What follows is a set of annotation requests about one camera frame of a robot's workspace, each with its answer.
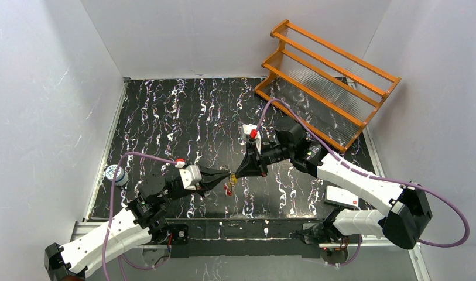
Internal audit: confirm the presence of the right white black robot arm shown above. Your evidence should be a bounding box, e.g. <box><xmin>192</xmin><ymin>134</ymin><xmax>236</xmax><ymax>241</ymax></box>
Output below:
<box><xmin>235</xmin><ymin>117</ymin><xmax>432</xmax><ymax>249</ymax></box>

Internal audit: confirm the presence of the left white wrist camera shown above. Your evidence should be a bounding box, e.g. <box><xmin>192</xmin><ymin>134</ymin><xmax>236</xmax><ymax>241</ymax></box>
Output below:
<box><xmin>175</xmin><ymin>159</ymin><xmax>201</xmax><ymax>191</ymax></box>

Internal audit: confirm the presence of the purple cable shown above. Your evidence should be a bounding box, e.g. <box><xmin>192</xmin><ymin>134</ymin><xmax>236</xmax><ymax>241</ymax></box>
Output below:
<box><xmin>256</xmin><ymin>98</ymin><xmax>470</xmax><ymax>266</ymax></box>
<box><xmin>102</xmin><ymin>152</ymin><xmax>180</xmax><ymax>281</ymax></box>

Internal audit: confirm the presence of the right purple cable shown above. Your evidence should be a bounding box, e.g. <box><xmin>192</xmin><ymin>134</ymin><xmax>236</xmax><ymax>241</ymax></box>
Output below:
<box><xmin>256</xmin><ymin>98</ymin><xmax>470</xmax><ymax>266</ymax></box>

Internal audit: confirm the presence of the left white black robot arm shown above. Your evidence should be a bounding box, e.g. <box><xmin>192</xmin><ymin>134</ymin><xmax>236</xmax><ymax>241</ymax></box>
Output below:
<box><xmin>44</xmin><ymin>165</ymin><xmax>231</xmax><ymax>280</ymax></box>

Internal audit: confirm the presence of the small blue white jar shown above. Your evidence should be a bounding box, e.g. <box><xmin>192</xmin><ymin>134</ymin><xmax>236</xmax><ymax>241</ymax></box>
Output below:
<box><xmin>104</xmin><ymin>165</ymin><xmax>129</xmax><ymax>187</ymax></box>

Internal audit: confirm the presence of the aluminium frame rail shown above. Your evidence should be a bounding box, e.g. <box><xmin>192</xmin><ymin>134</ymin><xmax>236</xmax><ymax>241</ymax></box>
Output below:
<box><xmin>69</xmin><ymin>219</ymin><xmax>422</xmax><ymax>249</ymax></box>

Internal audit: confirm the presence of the white box with red mark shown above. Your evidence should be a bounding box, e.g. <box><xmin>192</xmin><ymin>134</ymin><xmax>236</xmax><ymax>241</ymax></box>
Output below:
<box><xmin>324</xmin><ymin>186</ymin><xmax>359</xmax><ymax>209</ymax></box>

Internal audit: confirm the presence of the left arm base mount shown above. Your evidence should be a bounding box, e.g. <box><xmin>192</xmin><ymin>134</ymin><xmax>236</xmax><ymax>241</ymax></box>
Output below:
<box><xmin>148</xmin><ymin>222</ymin><xmax>189</xmax><ymax>248</ymax></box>

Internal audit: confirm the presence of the orange wooden rack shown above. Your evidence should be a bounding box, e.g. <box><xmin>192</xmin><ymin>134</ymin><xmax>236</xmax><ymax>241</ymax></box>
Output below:
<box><xmin>255</xmin><ymin>19</ymin><xmax>401</xmax><ymax>152</ymax></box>

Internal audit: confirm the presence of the white red keyring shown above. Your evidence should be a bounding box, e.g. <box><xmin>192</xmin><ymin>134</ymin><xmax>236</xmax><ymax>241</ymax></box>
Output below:
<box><xmin>224</xmin><ymin>176</ymin><xmax>235</xmax><ymax>196</ymax></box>

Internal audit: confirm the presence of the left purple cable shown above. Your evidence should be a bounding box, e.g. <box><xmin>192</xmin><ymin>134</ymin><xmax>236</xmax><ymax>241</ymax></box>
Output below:
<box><xmin>102</xmin><ymin>152</ymin><xmax>180</xmax><ymax>281</ymax></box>

